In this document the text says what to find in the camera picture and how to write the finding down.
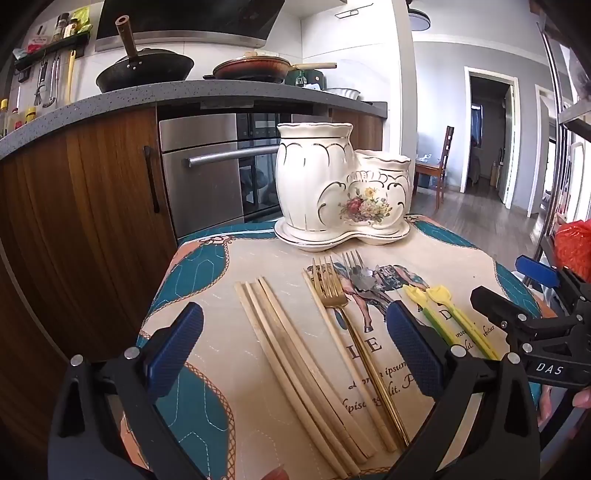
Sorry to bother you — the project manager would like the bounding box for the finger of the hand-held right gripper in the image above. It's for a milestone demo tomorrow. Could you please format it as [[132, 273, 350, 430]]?
[[515, 255, 591, 319], [470, 285, 578, 356]]

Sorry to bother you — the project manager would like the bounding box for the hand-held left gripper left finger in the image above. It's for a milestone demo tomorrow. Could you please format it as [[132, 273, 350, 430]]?
[[48, 302, 208, 480]]

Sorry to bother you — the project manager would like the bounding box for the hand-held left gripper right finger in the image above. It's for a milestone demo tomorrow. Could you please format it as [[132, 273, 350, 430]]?
[[385, 300, 541, 480]]

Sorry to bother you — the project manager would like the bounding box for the yellow pick with green handle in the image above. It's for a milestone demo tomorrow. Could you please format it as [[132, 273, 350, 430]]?
[[403, 284, 455, 344]]

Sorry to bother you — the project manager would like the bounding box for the yellow tulip-shaped pick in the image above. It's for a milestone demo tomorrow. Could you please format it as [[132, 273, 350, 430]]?
[[427, 285, 502, 361]]

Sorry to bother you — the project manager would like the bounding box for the white floral ceramic utensil holder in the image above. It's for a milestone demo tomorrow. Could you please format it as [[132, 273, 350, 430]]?
[[276, 122, 413, 241]]

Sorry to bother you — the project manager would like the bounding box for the red plastic bag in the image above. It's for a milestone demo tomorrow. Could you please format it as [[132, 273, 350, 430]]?
[[554, 220, 591, 282]]

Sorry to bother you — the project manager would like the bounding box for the silver fork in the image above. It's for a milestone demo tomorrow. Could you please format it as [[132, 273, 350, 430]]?
[[342, 250, 393, 305]]

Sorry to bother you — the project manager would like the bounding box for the gold fork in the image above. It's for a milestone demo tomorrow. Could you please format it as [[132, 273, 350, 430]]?
[[311, 256, 411, 448]]

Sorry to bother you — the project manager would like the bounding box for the white door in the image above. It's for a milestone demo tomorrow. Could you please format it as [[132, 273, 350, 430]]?
[[501, 85, 520, 208]]

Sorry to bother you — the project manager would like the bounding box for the printed teal and beige cloth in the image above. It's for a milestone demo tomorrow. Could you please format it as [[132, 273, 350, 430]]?
[[122, 217, 543, 480]]

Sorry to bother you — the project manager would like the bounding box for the white ceramic holder tray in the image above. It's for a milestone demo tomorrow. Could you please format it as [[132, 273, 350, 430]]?
[[274, 217, 411, 252]]

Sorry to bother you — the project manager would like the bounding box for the wooden dining chair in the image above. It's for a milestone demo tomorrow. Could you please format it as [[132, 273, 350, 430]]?
[[413, 154, 446, 195]]

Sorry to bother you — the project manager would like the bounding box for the stainless steel oven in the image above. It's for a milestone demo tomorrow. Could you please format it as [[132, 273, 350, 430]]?
[[158, 111, 296, 241]]

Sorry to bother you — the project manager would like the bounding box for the large wooden cabinet door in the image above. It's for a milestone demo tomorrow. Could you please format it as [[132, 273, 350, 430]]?
[[0, 108, 178, 370]]

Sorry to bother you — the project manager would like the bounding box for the metal shelf rack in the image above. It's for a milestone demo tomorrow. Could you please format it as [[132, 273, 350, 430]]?
[[538, 0, 591, 259]]

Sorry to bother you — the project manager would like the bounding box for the narrow wooden cabinet door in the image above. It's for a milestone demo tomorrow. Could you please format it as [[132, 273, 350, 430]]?
[[330, 108, 384, 153]]

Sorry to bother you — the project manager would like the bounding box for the grey speckled countertop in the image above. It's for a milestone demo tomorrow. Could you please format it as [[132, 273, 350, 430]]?
[[0, 79, 387, 160]]

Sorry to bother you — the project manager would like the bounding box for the row of sauce bottles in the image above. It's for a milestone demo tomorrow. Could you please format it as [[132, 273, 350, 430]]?
[[0, 98, 38, 139]]

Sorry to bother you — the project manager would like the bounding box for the round ceiling lamp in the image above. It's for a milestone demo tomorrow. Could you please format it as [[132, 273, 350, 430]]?
[[406, 7, 431, 32]]

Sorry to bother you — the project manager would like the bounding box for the brown frying pan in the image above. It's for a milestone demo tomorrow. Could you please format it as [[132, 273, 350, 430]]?
[[213, 55, 338, 84]]

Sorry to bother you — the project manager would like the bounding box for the yellow spatula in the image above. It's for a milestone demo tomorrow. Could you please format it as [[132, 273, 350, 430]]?
[[65, 51, 77, 104]]

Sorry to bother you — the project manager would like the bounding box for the hanging metal utensil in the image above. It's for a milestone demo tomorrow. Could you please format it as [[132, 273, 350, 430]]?
[[37, 58, 61, 109]]

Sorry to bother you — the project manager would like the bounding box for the black range hood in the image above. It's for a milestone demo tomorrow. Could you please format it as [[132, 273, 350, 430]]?
[[95, 0, 287, 51]]

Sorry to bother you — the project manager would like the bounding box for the green packet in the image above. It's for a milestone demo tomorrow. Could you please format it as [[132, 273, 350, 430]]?
[[71, 7, 93, 35]]

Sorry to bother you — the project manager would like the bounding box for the black wok with wooden handle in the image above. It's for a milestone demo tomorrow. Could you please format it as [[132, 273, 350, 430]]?
[[96, 15, 195, 93]]

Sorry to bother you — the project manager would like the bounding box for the black wall shelf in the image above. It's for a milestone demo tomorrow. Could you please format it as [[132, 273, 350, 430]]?
[[14, 34, 90, 72]]

